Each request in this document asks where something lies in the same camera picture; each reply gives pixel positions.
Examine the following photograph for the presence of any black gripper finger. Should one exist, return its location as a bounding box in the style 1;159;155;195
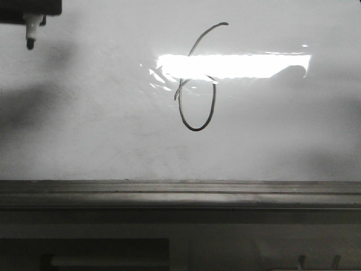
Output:
1;0;62;25

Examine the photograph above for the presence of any white black whiteboard marker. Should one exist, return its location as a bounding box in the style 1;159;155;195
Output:
23;13;46;50

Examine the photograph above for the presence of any white whiteboard surface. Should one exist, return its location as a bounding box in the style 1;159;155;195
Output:
1;1;360;181

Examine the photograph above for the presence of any grey aluminium whiteboard tray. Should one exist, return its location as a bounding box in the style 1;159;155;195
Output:
1;180;360;209

